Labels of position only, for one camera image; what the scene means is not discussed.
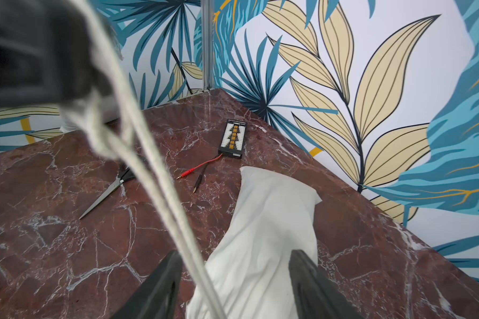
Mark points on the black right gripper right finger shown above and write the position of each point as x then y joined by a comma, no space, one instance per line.
315,295

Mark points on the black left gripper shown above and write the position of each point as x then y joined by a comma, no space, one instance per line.
46,54

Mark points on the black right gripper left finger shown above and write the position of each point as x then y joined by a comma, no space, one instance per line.
157,295

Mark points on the cream cloth soil bag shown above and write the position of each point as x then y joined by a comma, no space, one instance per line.
247,275

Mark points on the black charger board with leads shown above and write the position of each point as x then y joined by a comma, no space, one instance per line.
232,145

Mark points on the black handled scissors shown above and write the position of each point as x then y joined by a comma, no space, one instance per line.
124,174

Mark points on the left aluminium frame post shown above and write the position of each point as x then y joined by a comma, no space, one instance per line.
207,44

